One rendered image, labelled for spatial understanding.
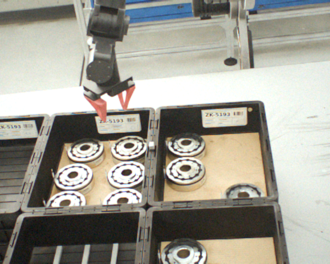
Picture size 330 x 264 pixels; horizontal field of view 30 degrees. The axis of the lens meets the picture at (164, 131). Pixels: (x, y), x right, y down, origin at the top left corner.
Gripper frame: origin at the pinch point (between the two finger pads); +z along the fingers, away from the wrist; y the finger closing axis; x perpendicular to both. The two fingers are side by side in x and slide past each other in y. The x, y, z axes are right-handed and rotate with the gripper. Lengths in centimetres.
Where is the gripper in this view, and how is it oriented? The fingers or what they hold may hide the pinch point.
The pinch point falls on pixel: (113, 112)
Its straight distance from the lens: 147.0
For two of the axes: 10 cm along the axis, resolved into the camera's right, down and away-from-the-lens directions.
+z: 1.1, 8.0, 5.9
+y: 7.5, -4.6, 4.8
